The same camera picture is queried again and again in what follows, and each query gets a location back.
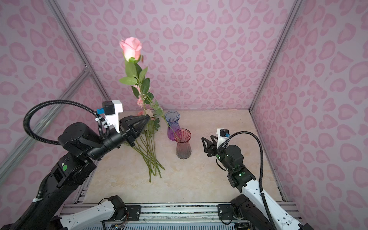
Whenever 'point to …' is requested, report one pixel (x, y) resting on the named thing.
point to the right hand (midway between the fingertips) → (205, 138)
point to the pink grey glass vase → (183, 136)
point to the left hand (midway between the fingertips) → (147, 117)
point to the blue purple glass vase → (172, 117)
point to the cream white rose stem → (148, 155)
